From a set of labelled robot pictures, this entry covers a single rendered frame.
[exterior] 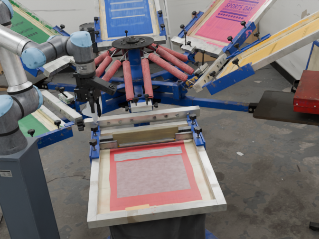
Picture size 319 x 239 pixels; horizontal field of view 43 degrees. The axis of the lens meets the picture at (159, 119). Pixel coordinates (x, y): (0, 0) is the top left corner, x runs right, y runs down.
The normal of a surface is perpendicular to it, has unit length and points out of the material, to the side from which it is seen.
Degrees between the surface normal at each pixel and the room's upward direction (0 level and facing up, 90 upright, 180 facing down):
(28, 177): 90
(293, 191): 0
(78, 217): 0
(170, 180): 0
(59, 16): 90
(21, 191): 90
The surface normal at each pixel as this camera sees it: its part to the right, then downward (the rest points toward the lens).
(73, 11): 0.11, 0.44
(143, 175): -0.07, -0.89
